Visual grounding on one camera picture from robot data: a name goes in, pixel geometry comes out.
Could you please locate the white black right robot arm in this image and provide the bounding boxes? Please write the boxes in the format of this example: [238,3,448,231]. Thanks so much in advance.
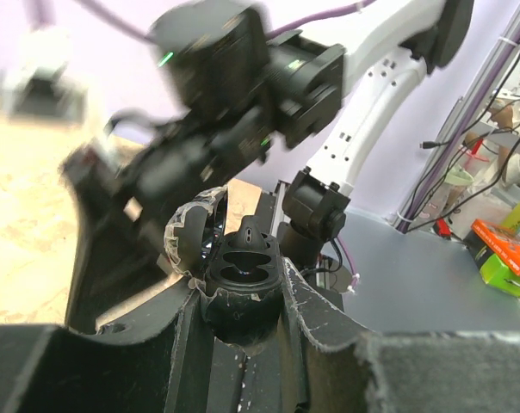
[62,1,473,334]

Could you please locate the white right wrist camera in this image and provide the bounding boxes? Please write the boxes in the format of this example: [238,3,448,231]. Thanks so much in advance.
[0,25,119,160]

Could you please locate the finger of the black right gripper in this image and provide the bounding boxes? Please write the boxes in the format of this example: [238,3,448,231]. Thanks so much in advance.
[61,145,166,331]

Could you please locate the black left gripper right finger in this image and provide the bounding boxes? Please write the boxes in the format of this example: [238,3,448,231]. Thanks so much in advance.
[279,257,520,413]

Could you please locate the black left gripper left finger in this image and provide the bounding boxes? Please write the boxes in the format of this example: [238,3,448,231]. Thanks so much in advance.
[0,282,214,412]

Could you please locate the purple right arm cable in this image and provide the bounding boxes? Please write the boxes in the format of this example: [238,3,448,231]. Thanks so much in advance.
[22,0,377,44]

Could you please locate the black ear hook earbud front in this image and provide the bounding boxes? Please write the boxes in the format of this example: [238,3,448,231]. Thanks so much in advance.
[232,215,268,251]

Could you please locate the orange green cardboard box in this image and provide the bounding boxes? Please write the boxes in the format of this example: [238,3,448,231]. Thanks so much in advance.
[464,219,520,298]

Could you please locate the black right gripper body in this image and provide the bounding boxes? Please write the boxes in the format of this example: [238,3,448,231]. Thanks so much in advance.
[123,6,275,224]

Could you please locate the purple cable loop front right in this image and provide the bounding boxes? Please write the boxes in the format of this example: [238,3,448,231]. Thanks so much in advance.
[328,236,362,296]

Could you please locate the black cables on desk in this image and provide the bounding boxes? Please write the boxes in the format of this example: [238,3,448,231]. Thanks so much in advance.
[404,38,520,236]

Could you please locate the black earbud charging case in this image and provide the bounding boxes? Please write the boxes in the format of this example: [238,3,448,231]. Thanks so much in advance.
[164,187,283,354]

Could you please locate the red white plastic cup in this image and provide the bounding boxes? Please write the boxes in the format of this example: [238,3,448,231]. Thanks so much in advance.
[457,140,489,168]

